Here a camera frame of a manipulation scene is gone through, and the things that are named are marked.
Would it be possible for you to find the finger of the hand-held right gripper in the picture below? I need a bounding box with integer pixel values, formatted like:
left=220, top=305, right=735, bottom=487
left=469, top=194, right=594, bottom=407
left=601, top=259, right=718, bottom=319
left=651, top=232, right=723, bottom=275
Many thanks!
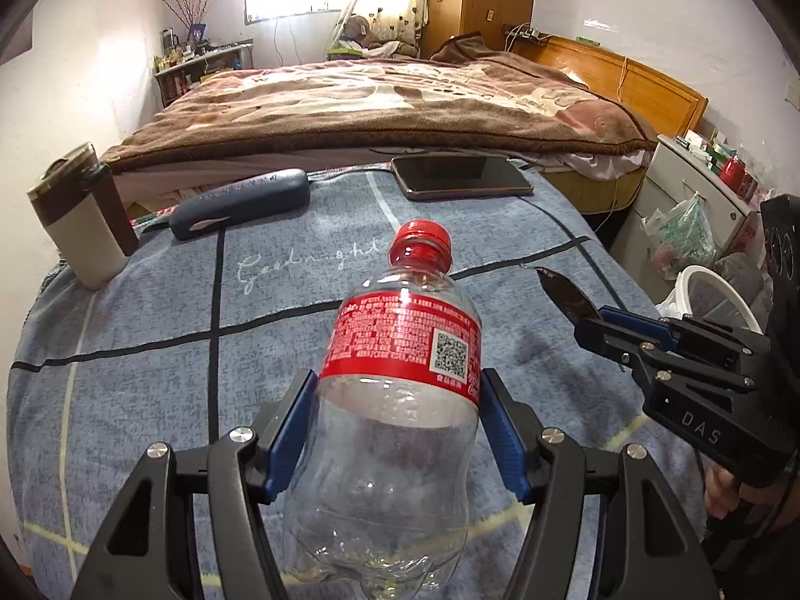
left=573, top=315, right=673, bottom=389
left=596, top=305, right=760, bottom=364

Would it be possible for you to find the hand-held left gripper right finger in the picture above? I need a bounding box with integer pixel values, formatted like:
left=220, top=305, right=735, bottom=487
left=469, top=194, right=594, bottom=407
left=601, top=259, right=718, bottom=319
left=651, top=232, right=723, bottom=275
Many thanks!
left=478, top=367, right=723, bottom=600

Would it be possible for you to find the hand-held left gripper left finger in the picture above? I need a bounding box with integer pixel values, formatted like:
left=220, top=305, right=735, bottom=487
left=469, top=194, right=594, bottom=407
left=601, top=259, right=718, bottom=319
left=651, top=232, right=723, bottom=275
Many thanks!
left=68, top=367, right=320, bottom=600

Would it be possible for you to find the dark wrapper scrap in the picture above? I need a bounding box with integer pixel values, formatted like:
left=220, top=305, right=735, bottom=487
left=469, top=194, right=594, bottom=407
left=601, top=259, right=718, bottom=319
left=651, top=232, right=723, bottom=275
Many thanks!
left=534, top=265, right=604, bottom=326

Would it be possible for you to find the white round trash bin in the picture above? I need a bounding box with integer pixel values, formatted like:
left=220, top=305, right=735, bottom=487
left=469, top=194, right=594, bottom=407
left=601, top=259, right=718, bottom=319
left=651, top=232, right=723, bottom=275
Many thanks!
left=656, top=264, right=767, bottom=335

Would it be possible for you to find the clear bottle with red cap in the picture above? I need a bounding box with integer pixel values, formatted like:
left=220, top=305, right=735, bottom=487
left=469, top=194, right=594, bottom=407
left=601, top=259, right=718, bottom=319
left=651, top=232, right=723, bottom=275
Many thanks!
left=281, top=218, right=485, bottom=592

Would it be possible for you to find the person's right hand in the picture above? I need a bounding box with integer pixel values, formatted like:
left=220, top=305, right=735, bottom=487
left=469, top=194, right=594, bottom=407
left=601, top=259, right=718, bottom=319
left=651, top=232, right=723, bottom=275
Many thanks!
left=703, top=459, right=742, bottom=517

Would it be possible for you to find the translucent bin liner bag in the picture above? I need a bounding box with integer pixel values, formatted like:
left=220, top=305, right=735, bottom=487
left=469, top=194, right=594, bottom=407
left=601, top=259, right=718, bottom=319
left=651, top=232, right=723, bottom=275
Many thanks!
left=687, top=271, right=760, bottom=329

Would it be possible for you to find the green printed plastic bag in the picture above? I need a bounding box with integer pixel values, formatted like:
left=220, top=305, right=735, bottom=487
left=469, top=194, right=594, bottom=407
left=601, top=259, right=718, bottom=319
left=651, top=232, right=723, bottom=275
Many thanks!
left=643, top=193, right=720, bottom=282

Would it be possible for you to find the blue checked table blanket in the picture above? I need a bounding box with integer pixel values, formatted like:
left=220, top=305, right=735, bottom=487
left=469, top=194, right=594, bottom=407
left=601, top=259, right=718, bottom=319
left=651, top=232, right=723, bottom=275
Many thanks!
left=9, top=165, right=707, bottom=600

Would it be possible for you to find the white nightstand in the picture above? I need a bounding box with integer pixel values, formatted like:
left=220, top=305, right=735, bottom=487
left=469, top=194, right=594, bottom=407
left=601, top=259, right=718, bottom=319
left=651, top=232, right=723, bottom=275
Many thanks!
left=615, top=134, right=760, bottom=251

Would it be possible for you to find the pile of small boxes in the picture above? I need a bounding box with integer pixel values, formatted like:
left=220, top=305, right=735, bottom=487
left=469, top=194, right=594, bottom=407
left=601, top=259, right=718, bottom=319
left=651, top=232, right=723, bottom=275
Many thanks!
left=678, top=128, right=760, bottom=201

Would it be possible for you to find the wooden bed headboard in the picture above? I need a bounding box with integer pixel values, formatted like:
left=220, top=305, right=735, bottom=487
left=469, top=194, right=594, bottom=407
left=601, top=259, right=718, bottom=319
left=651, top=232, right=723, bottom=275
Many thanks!
left=528, top=34, right=710, bottom=139

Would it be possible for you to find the dark blue glasses case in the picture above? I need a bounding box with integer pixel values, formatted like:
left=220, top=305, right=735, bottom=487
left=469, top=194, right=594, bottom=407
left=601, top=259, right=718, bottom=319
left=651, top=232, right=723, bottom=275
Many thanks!
left=170, top=168, right=312, bottom=242

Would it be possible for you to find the brown and white thermos mug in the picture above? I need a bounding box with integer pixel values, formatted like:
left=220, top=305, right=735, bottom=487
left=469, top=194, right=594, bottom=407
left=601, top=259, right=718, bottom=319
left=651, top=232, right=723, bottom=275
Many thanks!
left=26, top=143, right=140, bottom=292

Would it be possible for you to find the bed with brown blanket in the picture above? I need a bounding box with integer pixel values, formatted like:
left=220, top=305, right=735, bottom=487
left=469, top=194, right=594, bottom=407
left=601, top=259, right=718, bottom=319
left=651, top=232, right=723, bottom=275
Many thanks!
left=100, top=34, right=657, bottom=176

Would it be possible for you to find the cluttered side desk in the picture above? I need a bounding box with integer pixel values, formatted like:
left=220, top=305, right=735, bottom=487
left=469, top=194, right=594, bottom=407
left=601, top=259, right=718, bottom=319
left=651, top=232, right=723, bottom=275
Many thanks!
left=154, top=37, right=256, bottom=107

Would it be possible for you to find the brown teddy bear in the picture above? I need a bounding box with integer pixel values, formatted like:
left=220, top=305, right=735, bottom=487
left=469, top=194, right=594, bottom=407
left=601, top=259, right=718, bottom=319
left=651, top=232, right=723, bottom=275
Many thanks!
left=340, top=12, right=420, bottom=57

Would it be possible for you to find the vase of dry branches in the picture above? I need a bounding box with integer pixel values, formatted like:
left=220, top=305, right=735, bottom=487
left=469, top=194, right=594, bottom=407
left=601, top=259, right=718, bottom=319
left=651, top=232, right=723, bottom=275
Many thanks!
left=162, top=0, right=226, bottom=29

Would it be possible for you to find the white charging cable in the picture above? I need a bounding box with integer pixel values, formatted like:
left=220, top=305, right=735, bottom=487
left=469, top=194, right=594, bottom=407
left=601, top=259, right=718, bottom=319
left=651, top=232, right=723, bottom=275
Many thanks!
left=587, top=175, right=623, bottom=235

